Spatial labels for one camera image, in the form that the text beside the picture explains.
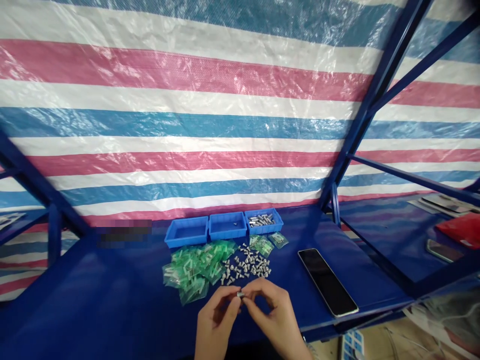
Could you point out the blue and white label sheet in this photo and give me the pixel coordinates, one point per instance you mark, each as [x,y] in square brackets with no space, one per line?
[354,345]

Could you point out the pile of silver screws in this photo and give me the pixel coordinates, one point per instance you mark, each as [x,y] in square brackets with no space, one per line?
[249,260]

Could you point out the blue metal shelf frame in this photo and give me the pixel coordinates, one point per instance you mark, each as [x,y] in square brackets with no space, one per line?
[378,97]

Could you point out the striped red white blue tarp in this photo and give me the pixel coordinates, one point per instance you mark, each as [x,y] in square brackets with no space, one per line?
[195,112]

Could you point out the heap of silver metal sleeves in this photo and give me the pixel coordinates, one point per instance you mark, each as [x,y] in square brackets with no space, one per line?
[264,218]

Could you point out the grey flat packets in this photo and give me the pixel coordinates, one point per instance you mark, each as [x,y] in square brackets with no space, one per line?
[9,218]

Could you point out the stack of flat packets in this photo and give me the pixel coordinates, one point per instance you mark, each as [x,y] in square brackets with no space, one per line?
[440,204]

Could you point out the small silver metal part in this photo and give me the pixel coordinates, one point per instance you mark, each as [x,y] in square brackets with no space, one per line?
[241,295]

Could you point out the red flat box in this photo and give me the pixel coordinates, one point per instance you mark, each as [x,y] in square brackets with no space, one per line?
[460,228]

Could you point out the empty blue plastic bin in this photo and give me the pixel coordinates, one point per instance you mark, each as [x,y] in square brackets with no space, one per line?
[187,231]

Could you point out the pile of green plastic bags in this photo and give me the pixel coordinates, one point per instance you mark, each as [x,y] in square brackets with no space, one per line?
[193,268]

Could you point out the person's left hand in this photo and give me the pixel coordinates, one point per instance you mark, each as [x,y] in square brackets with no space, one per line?
[214,317]

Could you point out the smartphone with green edge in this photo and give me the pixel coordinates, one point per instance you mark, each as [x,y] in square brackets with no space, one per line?
[440,250]

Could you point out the clear plastic bag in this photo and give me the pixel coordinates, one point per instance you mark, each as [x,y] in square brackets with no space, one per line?
[446,318]

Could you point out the single green packet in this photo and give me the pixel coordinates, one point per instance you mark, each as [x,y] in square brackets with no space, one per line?
[261,243]
[278,239]

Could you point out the person's right hand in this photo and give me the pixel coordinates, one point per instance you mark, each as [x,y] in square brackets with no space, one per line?
[279,311]

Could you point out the blue bin full of parts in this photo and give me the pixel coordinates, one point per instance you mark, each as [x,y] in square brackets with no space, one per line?
[276,227]

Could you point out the black smartphone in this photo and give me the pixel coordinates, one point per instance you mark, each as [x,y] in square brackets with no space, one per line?
[326,281]

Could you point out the blue bin with one part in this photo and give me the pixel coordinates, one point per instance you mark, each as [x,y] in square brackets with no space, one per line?
[227,227]

